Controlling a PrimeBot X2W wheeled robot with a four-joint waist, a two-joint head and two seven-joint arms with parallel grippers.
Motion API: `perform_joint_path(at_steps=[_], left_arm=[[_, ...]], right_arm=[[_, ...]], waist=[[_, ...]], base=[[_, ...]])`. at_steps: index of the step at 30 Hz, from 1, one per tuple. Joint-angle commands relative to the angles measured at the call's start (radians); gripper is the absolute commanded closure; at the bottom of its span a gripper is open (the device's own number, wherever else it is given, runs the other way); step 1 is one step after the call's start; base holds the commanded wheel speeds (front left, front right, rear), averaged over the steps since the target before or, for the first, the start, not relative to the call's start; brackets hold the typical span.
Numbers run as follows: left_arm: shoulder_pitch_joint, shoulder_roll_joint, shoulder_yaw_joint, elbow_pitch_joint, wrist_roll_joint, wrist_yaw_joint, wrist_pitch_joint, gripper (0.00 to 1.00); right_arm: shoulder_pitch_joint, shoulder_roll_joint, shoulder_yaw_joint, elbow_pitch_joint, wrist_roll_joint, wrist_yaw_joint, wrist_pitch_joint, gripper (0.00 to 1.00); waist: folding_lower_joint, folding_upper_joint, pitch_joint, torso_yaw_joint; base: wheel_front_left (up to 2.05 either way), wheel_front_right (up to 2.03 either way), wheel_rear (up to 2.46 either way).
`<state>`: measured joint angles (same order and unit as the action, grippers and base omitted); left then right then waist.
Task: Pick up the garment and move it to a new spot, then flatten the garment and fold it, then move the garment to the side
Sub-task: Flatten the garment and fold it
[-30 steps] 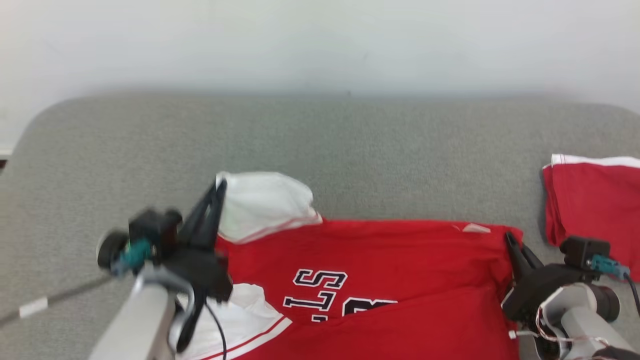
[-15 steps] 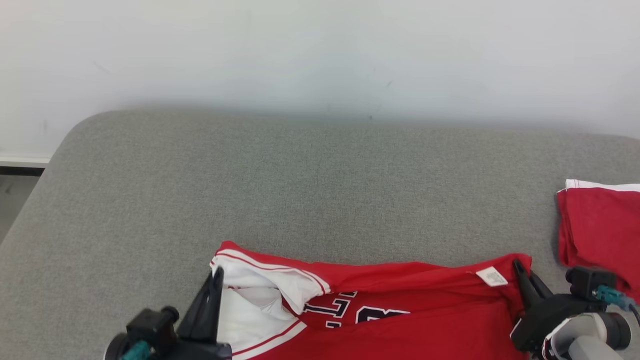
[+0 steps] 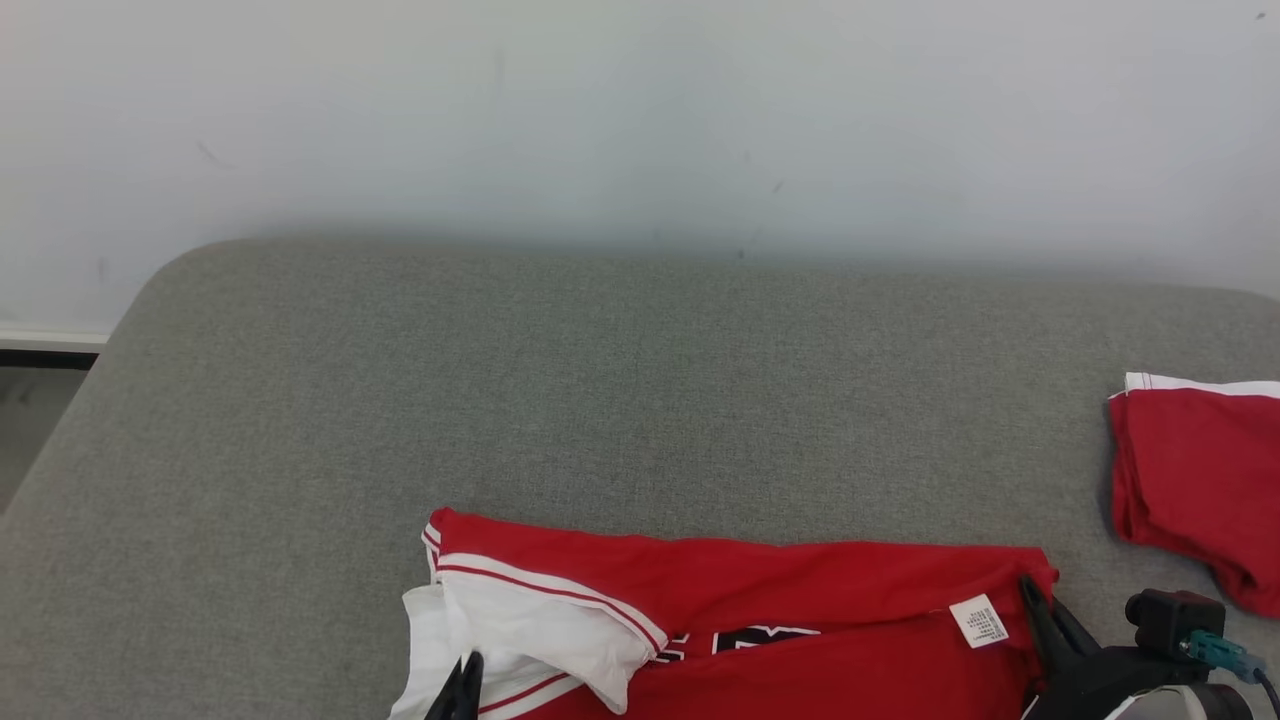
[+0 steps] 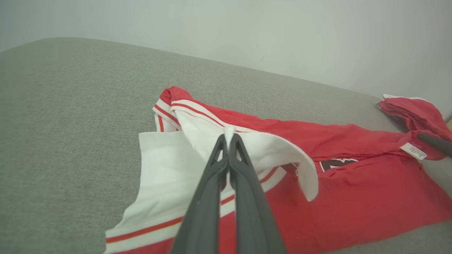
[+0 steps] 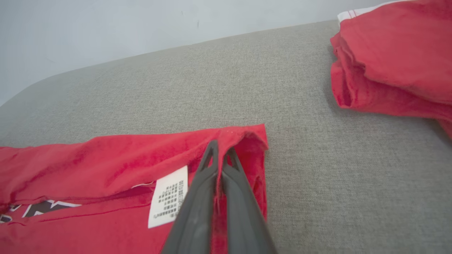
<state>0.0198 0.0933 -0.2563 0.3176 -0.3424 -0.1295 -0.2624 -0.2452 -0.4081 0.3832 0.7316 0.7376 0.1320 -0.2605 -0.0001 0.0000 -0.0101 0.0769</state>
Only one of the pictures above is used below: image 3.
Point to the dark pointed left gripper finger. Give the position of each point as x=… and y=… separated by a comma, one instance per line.
x=450, y=700
x=474, y=690

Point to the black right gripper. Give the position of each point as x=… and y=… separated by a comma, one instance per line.
x=1090, y=685

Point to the red shorts with white waistband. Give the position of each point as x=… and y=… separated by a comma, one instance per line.
x=1200, y=480

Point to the red basketball jersey number 23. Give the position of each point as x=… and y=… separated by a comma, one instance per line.
x=800, y=600

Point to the grey fabric sofa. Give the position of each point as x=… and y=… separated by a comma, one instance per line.
x=600, y=400

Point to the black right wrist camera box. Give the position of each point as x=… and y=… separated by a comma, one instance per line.
x=1170, y=620

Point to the teal right camera connector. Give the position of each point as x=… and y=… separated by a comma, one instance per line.
x=1220, y=655

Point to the white and black wall baseboard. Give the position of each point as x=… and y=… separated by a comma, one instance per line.
x=50, y=350

